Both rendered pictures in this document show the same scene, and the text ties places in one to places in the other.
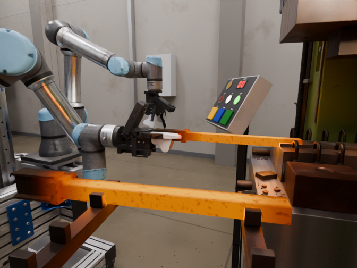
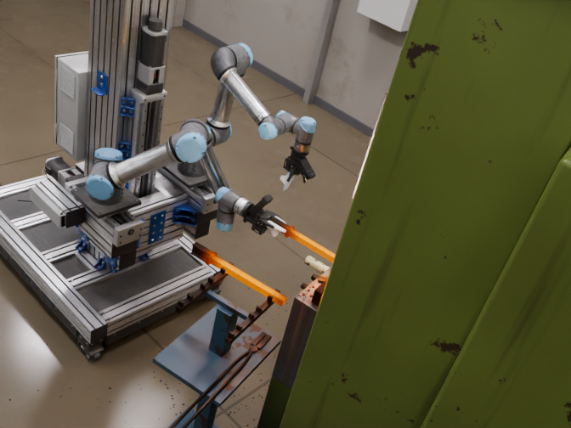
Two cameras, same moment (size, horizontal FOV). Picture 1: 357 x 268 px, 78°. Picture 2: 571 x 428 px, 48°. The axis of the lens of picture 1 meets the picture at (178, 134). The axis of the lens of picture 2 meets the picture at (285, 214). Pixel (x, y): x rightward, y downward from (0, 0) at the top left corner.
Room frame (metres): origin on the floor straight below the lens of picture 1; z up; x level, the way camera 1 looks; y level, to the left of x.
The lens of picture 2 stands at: (-1.43, -0.43, 2.49)
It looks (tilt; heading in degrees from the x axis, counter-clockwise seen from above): 34 degrees down; 12
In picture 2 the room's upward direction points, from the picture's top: 14 degrees clockwise
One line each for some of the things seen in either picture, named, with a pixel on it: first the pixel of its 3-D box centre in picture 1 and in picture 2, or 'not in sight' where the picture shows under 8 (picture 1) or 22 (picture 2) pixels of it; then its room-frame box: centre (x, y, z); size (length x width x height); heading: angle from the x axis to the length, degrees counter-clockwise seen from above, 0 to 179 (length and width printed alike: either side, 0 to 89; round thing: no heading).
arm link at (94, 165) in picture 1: (94, 162); (225, 216); (0.74, 0.29, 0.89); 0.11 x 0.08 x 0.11; 22
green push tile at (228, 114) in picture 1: (227, 117); not in sight; (1.04, -0.23, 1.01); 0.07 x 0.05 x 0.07; 10
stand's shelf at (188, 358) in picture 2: not in sight; (219, 350); (0.17, 0.03, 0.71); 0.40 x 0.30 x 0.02; 168
